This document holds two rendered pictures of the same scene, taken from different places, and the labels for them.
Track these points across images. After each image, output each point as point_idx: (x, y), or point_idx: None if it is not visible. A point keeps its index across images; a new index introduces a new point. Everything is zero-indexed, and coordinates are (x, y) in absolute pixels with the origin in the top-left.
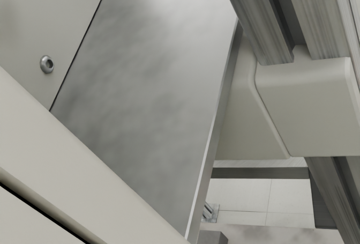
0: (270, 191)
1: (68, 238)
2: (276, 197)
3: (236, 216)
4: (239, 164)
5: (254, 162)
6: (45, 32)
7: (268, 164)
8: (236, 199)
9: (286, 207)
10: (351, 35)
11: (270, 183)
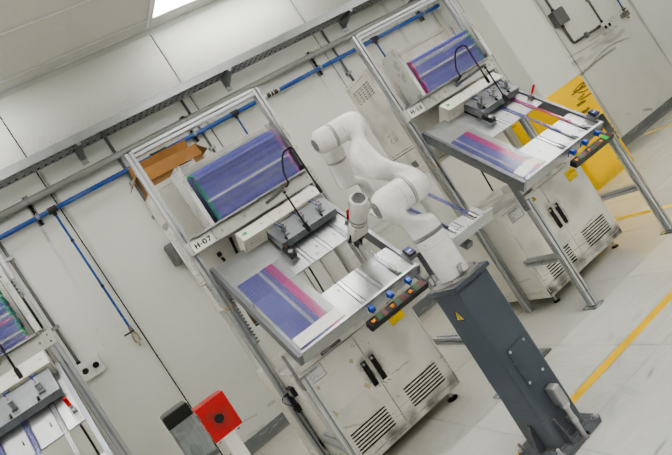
0: (483, 429)
1: None
2: (476, 432)
3: (487, 409)
4: (224, 262)
5: (223, 264)
6: (204, 225)
7: (220, 265)
8: (498, 409)
9: (465, 437)
10: (182, 246)
11: (488, 429)
